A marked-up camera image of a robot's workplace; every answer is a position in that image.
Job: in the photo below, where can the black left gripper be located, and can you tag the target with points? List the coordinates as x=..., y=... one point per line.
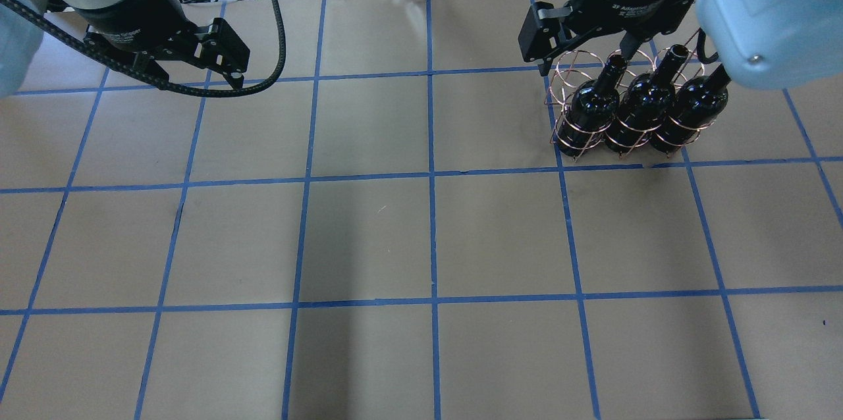
x=125, y=17

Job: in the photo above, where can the dark wine bottle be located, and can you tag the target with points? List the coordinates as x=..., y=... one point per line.
x=643, y=107

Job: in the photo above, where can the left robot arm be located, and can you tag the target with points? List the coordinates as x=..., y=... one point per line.
x=25, y=22

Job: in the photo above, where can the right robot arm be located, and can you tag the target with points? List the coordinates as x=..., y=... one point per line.
x=763, y=44

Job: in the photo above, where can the dark bottle in basket front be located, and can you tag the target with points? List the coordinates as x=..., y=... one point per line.
x=591, y=110

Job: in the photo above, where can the dark bottle in basket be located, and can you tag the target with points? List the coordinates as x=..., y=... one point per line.
x=591, y=110
x=697, y=105

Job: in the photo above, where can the dark bottle in basket rear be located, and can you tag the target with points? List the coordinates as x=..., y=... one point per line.
x=697, y=105

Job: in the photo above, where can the copper wire wine basket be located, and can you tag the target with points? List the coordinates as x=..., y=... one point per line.
x=653, y=110

